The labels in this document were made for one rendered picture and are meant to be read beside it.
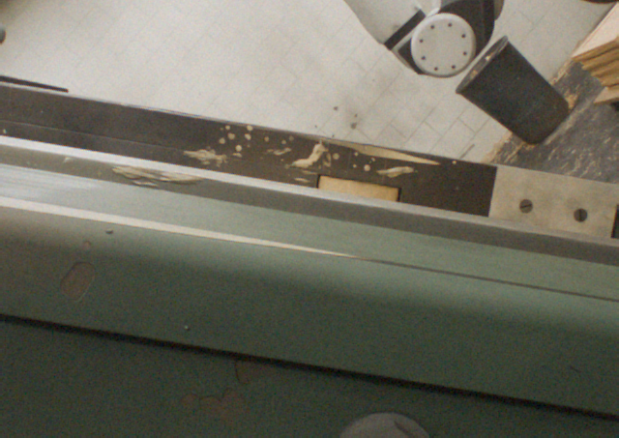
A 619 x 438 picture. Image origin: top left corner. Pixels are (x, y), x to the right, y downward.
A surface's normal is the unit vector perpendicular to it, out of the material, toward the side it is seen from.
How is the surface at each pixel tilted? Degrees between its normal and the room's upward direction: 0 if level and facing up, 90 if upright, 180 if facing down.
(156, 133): 90
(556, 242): 90
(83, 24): 90
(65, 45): 90
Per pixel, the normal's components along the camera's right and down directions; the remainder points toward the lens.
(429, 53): -0.22, 0.34
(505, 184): 0.00, 0.09
